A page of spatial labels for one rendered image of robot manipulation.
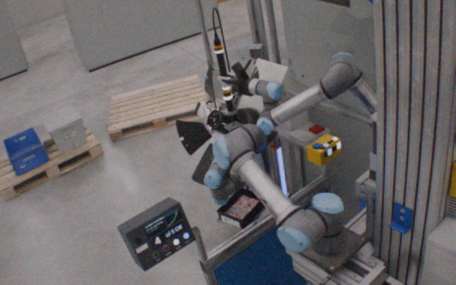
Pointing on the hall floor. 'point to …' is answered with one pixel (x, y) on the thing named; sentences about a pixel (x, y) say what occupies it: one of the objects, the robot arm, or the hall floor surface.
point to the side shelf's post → (300, 167)
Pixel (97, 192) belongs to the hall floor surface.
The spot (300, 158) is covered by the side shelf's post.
